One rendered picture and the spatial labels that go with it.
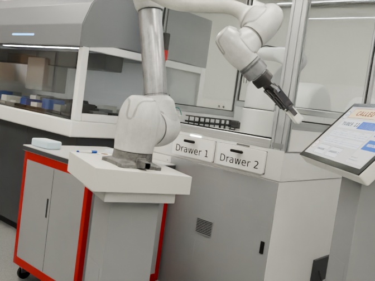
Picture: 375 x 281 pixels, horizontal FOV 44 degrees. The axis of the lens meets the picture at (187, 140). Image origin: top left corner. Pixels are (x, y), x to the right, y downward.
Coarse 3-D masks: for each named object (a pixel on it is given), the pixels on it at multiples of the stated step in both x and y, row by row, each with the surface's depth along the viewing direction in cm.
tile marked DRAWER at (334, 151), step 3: (333, 147) 172; (336, 147) 169; (330, 150) 171; (333, 150) 170; (336, 150) 167; (339, 150) 166; (342, 150) 164; (327, 153) 171; (330, 153) 169; (333, 153) 167; (336, 153) 165; (330, 156) 167; (333, 156) 165
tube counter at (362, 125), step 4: (356, 124) 173; (360, 124) 170; (364, 124) 168; (368, 124) 165; (372, 124) 163; (352, 128) 173; (356, 128) 170; (360, 128) 167; (364, 128) 165; (368, 128) 162; (372, 128) 160
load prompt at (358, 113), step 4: (356, 112) 183; (360, 112) 180; (364, 112) 177; (368, 112) 174; (372, 112) 171; (348, 116) 186; (352, 116) 183; (356, 116) 180; (360, 116) 176; (364, 116) 174; (368, 116) 171; (372, 116) 168
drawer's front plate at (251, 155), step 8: (224, 144) 240; (224, 152) 239; (232, 152) 236; (248, 152) 230; (256, 152) 227; (264, 152) 224; (216, 160) 243; (224, 160) 239; (248, 160) 230; (256, 160) 227; (264, 160) 224; (240, 168) 233; (248, 168) 229; (264, 168) 225
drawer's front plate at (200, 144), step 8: (184, 136) 258; (184, 144) 258; (192, 144) 254; (200, 144) 250; (208, 144) 247; (176, 152) 261; (184, 152) 258; (200, 152) 250; (208, 152) 246; (208, 160) 246
